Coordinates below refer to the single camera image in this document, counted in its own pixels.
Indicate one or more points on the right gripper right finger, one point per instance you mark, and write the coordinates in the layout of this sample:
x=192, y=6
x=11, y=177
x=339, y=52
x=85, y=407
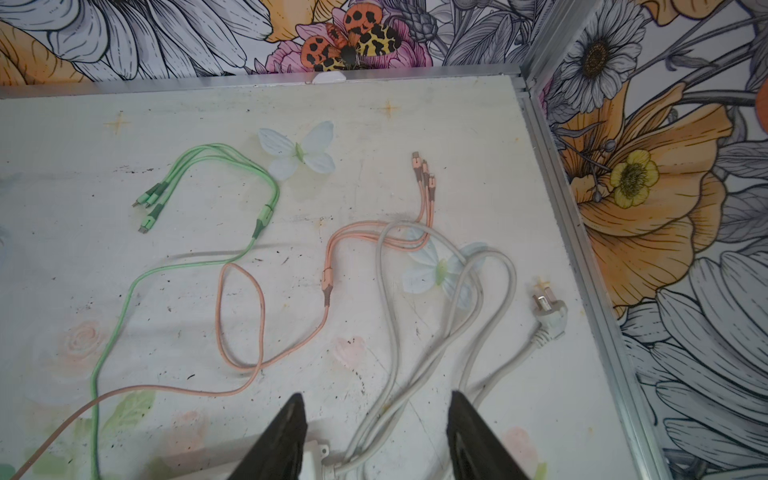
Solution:
x=475, y=452

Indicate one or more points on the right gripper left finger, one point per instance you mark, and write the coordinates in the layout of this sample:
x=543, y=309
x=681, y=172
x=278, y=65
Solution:
x=278, y=452

